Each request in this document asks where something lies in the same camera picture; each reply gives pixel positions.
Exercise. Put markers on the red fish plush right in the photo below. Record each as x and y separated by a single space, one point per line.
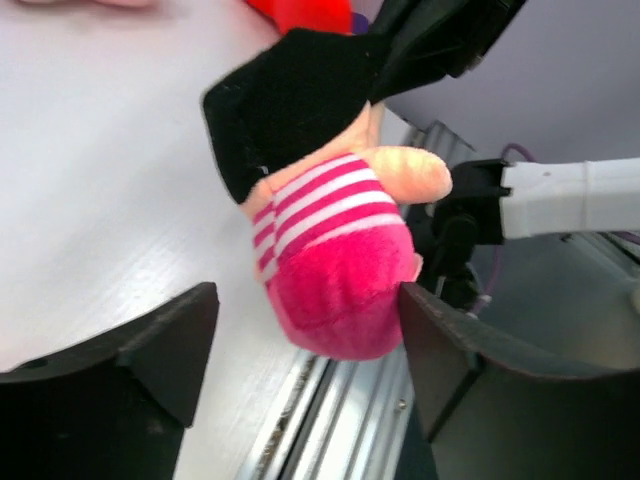
334 16

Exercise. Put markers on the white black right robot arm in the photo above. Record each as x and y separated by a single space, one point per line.
493 200

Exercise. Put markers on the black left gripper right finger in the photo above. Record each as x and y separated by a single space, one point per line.
493 406

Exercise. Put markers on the pink pig plush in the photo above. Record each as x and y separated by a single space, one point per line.
106 6

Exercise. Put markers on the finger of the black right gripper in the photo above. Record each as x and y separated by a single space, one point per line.
433 39

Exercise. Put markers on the boy doll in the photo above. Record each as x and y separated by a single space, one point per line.
295 135

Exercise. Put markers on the aluminium mounting rail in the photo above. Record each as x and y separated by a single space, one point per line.
573 295

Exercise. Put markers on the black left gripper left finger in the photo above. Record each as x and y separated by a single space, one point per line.
113 407

